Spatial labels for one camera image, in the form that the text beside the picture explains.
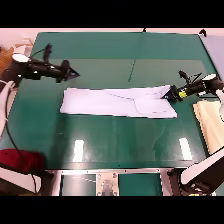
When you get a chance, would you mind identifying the cream garment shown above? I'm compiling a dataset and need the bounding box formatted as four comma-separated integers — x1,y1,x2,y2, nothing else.
192,99,224,155

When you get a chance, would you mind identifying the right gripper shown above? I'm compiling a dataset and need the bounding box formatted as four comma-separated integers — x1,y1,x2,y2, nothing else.
162,84,188,102

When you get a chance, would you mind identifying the white shirt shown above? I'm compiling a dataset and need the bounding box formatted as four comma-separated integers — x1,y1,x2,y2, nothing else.
59,84,179,120

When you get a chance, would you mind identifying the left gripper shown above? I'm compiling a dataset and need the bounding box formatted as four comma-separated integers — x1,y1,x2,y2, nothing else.
54,59,81,84

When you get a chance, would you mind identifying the cardboard box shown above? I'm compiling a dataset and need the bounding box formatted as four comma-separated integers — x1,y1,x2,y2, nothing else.
0,45,32,76

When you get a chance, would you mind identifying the silver frame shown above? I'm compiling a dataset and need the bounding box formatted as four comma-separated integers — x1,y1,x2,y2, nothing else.
42,167,188,197

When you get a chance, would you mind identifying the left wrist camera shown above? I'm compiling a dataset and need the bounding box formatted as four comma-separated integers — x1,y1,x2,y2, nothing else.
42,42,55,63

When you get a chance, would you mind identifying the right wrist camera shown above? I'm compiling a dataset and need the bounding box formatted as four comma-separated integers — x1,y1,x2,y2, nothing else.
177,69,202,85

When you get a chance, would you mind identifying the black cable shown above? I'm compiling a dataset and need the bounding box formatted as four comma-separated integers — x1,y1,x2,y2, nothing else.
3,94,38,196

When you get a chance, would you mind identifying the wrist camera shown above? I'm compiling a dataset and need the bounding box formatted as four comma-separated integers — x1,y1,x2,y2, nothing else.
177,69,202,85
42,42,55,63

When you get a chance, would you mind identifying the red garment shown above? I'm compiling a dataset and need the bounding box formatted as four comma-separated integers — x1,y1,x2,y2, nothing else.
0,148,47,175

